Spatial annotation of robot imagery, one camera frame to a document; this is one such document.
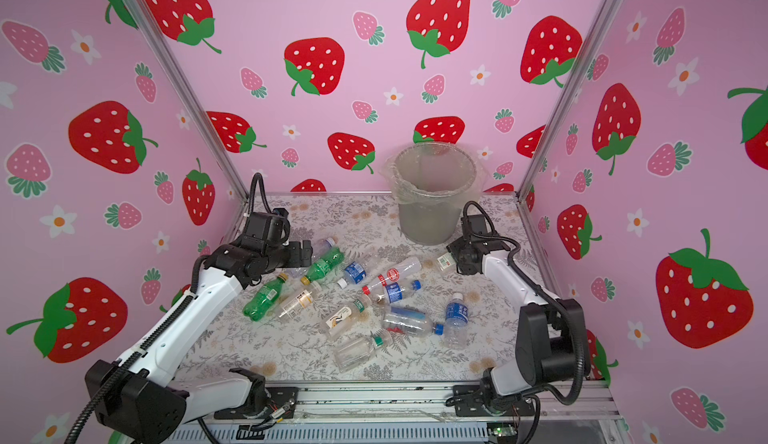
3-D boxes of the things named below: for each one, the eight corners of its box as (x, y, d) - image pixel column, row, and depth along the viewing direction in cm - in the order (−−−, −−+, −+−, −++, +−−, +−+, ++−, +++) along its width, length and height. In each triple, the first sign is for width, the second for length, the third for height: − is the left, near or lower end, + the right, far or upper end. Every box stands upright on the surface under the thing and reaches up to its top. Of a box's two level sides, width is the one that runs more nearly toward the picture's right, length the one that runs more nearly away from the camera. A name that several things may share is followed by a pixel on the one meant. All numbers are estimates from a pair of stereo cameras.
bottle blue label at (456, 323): (445, 350, 84) (448, 344, 80) (440, 299, 94) (442, 290, 90) (469, 350, 84) (473, 343, 79) (461, 299, 94) (464, 290, 90)
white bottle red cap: (367, 301, 93) (366, 294, 89) (362, 292, 95) (360, 285, 91) (421, 271, 100) (422, 264, 96) (416, 263, 102) (416, 256, 98)
